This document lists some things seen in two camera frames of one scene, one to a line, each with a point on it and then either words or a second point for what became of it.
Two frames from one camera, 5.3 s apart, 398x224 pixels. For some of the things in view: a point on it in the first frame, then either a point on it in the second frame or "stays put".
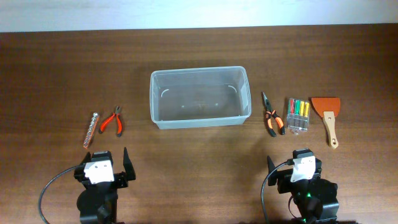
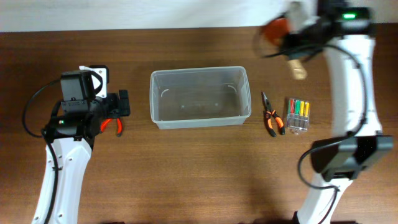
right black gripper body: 285,186 to 292,42
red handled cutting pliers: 119,122 stays put
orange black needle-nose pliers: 269,112 stays put
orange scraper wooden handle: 328,108 to 275,30
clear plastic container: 199,98 stays put
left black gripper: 122,178 to 115,100
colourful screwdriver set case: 298,120 stays put
